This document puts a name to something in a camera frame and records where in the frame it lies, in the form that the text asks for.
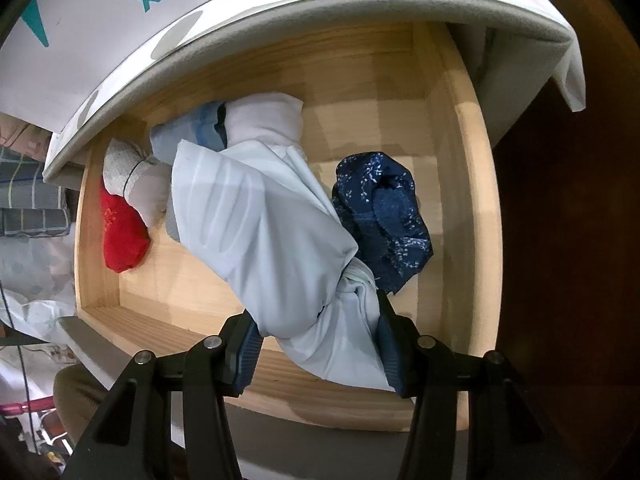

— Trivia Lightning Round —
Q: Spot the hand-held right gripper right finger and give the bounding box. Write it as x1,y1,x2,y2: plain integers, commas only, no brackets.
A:
374,290,558,480

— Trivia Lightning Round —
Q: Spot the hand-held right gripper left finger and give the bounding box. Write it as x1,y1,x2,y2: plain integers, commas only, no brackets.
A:
60,310,266,480

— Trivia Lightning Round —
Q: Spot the wooden drawer with grey front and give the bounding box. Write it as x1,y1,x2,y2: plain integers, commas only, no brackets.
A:
55,20,503,480

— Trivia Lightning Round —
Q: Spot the navy floral underwear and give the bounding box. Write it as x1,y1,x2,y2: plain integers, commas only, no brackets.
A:
331,151,434,296

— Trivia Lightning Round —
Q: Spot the pale blue underwear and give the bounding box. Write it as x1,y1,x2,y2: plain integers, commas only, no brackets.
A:
167,137,396,393

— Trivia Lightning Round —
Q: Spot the red sock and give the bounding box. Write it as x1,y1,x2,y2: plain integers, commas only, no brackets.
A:
98,187,152,273

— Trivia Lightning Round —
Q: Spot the grey ribbed sock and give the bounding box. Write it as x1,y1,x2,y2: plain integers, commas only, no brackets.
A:
102,139,173,228

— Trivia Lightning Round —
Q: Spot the blue sock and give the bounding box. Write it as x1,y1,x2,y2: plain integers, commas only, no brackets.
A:
149,101,231,163

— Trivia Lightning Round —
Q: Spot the white shoe box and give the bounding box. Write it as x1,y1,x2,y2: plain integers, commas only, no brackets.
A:
0,0,311,121

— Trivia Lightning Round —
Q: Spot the white leaf-print cloth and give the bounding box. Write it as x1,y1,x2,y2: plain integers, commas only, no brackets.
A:
0,235,81,401

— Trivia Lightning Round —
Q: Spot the grey plaid blanket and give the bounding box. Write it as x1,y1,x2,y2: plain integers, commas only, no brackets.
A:
0,145,73,238

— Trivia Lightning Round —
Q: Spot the grey bedside cabinet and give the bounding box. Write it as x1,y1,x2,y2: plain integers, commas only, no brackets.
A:
42,0,576,186

